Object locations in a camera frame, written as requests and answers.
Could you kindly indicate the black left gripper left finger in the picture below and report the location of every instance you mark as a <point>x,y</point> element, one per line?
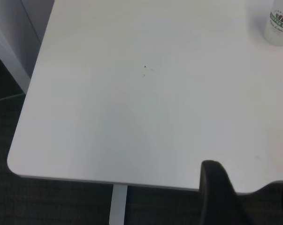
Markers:
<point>216,194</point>

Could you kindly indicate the white paper coffee cup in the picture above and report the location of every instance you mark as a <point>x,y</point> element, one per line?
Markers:
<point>278,25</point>

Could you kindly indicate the white table leg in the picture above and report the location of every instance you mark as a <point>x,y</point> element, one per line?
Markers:
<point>118,204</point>

